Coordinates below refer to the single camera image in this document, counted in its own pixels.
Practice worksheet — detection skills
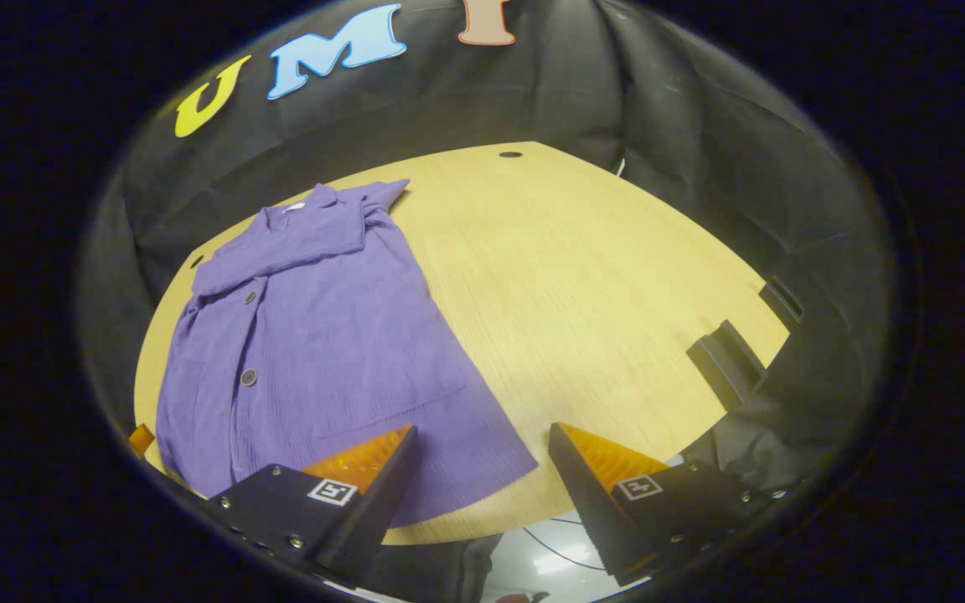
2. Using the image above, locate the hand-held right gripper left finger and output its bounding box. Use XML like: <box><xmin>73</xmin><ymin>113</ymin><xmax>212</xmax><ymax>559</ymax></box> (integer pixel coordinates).
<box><xmin>202</xmin><ymin>424</ymin><xmax>419</xmax><ymax>589</ymax></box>

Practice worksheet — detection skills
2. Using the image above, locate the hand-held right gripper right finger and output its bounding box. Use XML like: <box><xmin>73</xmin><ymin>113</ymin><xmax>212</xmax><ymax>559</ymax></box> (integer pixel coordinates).
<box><xmin>548</xmin><ymin>421</ymin><xmax>785</xmax><ymax>587</ymax></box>

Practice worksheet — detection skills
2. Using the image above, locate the purple button shirt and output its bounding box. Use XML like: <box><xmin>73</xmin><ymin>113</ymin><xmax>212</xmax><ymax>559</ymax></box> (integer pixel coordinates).
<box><xmin>154</xmin><ymin>178</ymin><xmax>540</xmax><ymax>530</ymax></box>

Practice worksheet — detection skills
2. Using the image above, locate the thin black floor cable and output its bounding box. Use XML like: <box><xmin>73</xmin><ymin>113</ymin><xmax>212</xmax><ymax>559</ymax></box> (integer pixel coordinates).
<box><xmin>521</xmin><ymin>518</ymin><xmax>613</xmax><ymax>573</ymax></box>

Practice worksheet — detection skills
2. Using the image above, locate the black table edge bracket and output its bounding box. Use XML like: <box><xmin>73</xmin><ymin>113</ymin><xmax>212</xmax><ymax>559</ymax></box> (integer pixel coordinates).
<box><xmin>686</xmin><ymin>319</ymin><xmax>769</xmax><ymax>412</ymax></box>
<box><xmin>757</xmin><ymin>276</ymin><xmax>807</xmax><ymax>328</ymax></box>

